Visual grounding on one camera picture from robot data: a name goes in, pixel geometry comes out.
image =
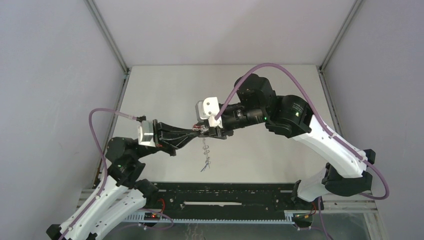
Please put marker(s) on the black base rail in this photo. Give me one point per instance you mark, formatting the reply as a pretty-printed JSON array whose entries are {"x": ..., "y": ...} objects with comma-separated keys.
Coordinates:
[{"x": 230, "y": 202}]

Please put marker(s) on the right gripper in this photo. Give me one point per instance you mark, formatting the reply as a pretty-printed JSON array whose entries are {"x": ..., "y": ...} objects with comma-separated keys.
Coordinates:
[{"x": 220, "y": 133}]

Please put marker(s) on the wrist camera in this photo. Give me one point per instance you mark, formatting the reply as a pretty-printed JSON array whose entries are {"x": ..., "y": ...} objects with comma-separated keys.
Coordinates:
[
  {"x": 207, "y": 110},
  {"x": 146, "y": 134}
]

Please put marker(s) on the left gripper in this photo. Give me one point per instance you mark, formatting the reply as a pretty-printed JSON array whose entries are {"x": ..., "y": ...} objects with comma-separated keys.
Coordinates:
[{"x": 170, "y": 138}]

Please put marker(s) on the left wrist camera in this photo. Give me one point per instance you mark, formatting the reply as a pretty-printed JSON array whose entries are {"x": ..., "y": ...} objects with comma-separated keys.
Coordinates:
[{"x": 146, "y": 134}]

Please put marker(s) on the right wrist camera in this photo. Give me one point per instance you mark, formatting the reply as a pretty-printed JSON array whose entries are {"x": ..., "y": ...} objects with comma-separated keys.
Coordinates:
[{"x": 207, "y": 110}]

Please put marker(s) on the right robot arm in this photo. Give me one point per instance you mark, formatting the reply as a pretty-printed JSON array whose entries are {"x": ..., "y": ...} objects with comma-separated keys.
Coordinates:
[{"x": 292, "y": 117}]

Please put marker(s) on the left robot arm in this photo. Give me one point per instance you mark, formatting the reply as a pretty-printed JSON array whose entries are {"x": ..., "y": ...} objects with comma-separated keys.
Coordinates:
[{"x": 121, "y": 192}]

